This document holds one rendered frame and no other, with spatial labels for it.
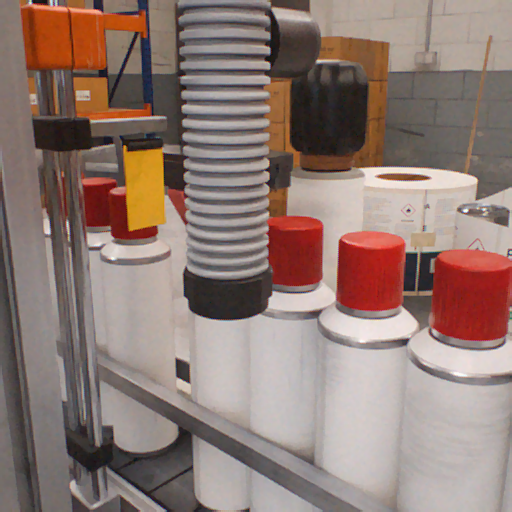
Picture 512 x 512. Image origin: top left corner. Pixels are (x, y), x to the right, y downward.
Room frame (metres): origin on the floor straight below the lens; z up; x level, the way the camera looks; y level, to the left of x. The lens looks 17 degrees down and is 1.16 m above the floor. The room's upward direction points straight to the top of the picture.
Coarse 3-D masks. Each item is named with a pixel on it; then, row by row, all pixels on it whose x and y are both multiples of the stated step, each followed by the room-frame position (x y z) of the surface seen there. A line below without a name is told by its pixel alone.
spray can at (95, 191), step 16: (96, 192) 0.45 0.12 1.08; (96, 208) 0.45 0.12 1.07; (96, 224) 0.45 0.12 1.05; (96, 240) 0.45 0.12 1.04; (96, 256) 0.44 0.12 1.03; (96, 272) 0.44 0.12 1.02; (96, 288) 0.44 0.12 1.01; (96, 304) 0.44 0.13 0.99; (96, 320) 0.44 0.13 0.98; (96, 336) 0.44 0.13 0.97; (80, 368) 0.45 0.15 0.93
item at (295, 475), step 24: (120, 384) 0.38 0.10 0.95; (144, 384) 0.37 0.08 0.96; (168, 408) 0.35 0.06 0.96; (192, 408) 0.34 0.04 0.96; (192, 432) 0.33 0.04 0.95; (216, 432) 0.32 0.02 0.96; (240, 432) 0.31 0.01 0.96; (240, 456) 0.30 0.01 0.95; (264, 456) 0.29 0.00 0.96; (288, 456) 0.29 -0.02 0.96; (288, 480) 0.28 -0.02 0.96; (312, 480) 0.27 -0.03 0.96; (336, 480) 0.27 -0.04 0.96; (312, 504) 0.27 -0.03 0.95; (336, 504) 0.26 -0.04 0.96; (360, 504) 0.25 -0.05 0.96; (384, 504) 0.25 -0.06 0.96
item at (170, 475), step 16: (64, 416) 0.47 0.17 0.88; (112, 432) 0.44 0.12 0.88; (176, 448) 0.42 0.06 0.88; (192, 448) 0.42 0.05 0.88; (112, 464) 0.40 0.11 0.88; (128, 464) 0.40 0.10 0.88; (144, 464) 0.40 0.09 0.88; (160, 464) 0.40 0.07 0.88; (176, 464) 0.40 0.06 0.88; (192, 464) 0.40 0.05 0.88; (128, 480) 0.38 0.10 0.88; (144, 480) 0.38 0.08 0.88; (160, 480) 0.38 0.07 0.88; (176, 480) 0.38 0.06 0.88; (192, 480) 0.38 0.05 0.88; (160, 496) 0.36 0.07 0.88; (176, 496) 0.36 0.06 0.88; (192, 496) 0.36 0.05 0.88
